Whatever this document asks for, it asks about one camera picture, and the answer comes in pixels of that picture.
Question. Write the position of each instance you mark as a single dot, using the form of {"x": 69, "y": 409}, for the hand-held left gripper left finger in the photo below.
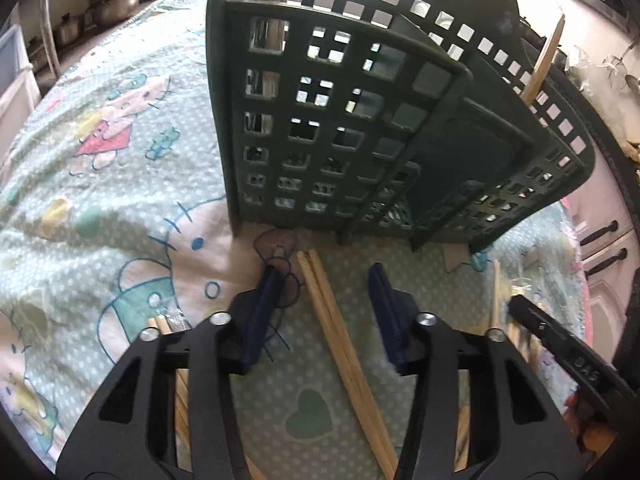
{"x": 262, "y": 310}

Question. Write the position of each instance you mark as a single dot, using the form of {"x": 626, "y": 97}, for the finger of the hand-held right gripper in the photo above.
{"x": 550, "y": 332}

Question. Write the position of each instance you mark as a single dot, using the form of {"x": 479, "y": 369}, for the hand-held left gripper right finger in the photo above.
{"x": 387, "y": 320}

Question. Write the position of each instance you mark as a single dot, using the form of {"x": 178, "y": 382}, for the plastic-wrapped wooden chopstick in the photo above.
{"x": 164, "y": 322}
{"x": 152, "y": 324}

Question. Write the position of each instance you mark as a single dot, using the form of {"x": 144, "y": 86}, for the green plastic utensil basket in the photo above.
{"x": 435, "y": 170}

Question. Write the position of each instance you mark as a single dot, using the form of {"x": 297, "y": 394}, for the white kitchen cabinets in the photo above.
{"x": 607, "y": 200}

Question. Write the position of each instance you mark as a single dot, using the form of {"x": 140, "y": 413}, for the cartoon printed table cloth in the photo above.
{"x": 125, "y": 185}

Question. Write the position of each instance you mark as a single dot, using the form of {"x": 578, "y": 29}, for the plastic drawer unit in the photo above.
{"x": 17, "y": 85}

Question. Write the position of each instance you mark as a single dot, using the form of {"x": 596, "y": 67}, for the small steel cooking pot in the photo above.
{"x": 69, "y": 30}

